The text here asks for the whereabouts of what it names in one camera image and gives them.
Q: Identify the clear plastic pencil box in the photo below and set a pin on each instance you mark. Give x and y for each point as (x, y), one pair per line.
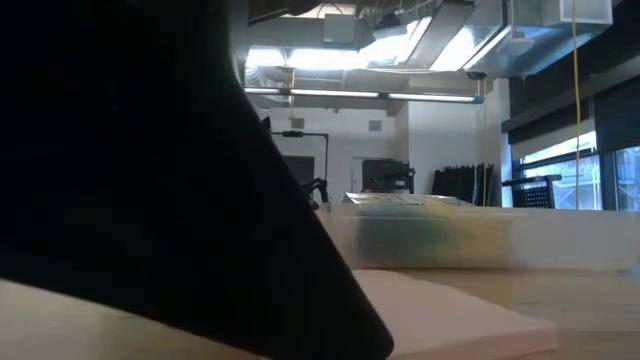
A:
(565, 240)

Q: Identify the black pegboard cart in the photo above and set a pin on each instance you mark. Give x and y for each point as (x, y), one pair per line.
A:
(535, 195)

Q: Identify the black leaning panels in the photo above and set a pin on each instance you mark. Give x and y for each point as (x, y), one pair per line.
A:
(457, 185)

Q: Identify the black metal frame stand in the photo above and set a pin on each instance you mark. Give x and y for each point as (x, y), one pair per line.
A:
(320, 145)

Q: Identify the black background robot arms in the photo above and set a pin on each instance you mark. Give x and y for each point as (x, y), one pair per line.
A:
(317, 189)

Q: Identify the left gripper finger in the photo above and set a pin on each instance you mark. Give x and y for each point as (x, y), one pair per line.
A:
(225, 280)

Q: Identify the black dome ceiling camera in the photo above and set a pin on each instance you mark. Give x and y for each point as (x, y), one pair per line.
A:
(476, 75)

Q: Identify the long ceiling light bar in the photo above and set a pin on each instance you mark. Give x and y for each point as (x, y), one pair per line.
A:
(350, 93)

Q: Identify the yellow green crayon box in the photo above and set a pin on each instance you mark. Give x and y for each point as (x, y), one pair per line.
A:
(430, 235)

